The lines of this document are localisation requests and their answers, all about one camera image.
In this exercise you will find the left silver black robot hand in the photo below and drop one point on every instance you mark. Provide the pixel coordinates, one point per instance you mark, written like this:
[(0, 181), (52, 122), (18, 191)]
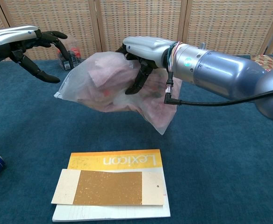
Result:
[(12, 39)]

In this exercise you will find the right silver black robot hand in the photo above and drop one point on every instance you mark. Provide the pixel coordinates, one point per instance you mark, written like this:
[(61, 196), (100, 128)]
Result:
[(148, 50)]

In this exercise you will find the pink cloth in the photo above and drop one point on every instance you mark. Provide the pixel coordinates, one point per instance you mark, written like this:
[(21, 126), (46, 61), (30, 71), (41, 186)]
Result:
[(110, 70)]

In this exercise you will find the transparent plastic zip bag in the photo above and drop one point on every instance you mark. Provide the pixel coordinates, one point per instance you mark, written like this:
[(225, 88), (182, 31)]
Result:
[(85, 81)]

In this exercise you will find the clear plastic box black items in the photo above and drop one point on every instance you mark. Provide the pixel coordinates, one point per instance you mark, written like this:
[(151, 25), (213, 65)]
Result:
[(75, 54)]

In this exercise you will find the yellow Lexicon notepad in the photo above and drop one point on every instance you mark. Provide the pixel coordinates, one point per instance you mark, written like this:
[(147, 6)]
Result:
[(117, 161)]

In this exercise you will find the gold foil snack packet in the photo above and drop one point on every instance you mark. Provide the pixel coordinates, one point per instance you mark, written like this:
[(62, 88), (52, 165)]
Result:
[(266, 61)]

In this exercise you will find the brown sandpaper cardboard card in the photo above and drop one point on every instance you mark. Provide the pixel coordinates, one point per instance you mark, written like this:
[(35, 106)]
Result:
[(108, 187)]

